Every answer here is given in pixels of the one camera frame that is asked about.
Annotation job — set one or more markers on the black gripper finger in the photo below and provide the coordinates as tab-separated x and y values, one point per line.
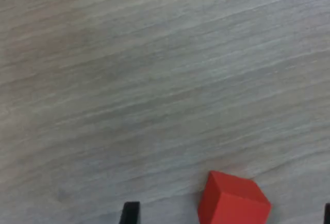
130	213
327	214

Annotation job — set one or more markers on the red cube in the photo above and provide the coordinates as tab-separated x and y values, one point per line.
234	200

